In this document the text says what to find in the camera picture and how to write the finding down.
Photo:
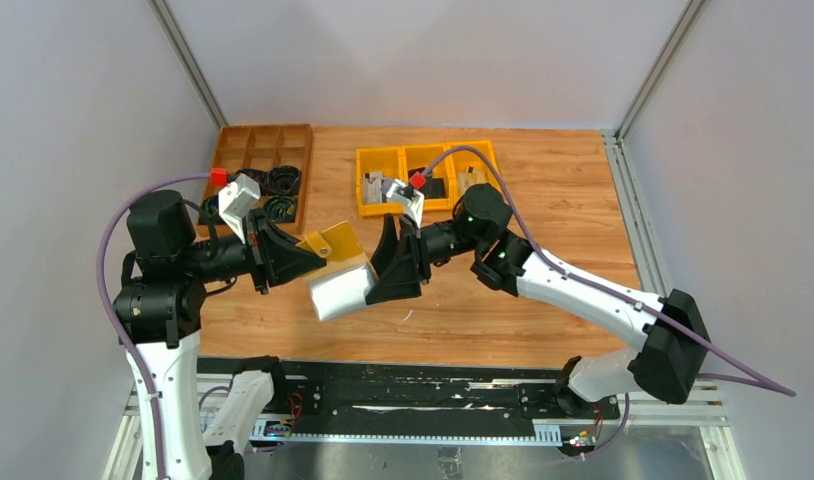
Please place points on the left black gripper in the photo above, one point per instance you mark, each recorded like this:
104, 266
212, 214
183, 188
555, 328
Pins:
273, 251

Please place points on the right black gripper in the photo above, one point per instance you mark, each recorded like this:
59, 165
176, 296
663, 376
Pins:
402, 277

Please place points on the yellow leather card holder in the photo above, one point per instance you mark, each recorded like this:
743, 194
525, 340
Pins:
340, 287

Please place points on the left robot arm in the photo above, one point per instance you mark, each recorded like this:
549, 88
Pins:
158, 309

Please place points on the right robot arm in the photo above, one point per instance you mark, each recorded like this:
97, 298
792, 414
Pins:
662, 356

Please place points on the silver cards in bin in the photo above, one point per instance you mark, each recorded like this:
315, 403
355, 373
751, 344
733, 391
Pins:
375, 187

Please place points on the black cards in bin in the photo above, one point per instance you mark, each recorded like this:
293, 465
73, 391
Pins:
434, 187

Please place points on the tan cards in bin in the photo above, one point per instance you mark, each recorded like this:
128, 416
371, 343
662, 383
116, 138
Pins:
470, 176

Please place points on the left yellow bin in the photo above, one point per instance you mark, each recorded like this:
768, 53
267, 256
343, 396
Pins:
372, 165

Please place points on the right yellow bin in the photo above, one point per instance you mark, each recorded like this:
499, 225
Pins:
461, 159

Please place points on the wooden compartment tray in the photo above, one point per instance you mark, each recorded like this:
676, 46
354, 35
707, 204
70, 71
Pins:
265, 147

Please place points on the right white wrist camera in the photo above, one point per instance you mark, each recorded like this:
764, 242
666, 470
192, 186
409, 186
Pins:
410, 198

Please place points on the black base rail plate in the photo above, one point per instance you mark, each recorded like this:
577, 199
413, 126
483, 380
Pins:
425, 401

